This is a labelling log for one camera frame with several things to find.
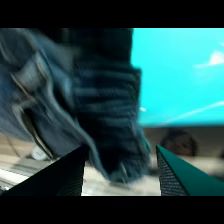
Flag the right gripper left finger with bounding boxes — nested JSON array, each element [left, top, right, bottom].
[[0, 143, 90, 197]]

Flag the person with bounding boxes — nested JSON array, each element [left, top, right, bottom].
[[159, 128, 198, 158]]

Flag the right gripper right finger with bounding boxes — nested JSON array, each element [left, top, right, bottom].
[[155, 143, 224, 197]]

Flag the blue jeans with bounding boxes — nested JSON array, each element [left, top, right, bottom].
[[0, 27, 152, 185]]

